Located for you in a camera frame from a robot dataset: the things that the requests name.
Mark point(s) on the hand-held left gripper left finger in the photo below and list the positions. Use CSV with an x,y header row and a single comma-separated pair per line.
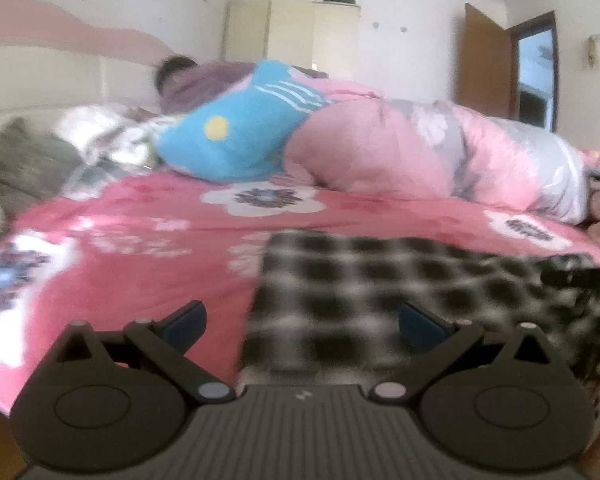
x,y
187,324

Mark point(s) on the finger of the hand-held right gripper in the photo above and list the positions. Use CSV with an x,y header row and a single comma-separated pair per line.
x,y
585,278

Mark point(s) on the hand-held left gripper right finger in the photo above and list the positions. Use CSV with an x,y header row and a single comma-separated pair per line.
x,y
420,326

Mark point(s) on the black white plaid shirt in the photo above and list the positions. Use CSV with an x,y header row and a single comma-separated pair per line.
x,y
355,300

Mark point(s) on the pink floral bedsheet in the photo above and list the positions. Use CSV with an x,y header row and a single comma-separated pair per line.
x,y
130,240

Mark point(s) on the pink grey floral duvet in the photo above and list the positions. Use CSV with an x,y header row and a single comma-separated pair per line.
x,y
380,150

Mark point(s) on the blue cushion with yellow dot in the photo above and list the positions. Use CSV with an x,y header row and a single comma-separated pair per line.
x,y
230,125

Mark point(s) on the white fluffy blanket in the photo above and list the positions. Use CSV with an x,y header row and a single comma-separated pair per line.
x,y
110,130

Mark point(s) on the green leaf pillow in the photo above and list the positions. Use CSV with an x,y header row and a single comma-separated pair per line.
x,y
25,165

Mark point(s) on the brown wooden door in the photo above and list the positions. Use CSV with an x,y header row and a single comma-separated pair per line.
x,y
482,60

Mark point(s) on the cream wardrobe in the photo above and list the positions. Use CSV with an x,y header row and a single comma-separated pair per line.
x,y
290,30

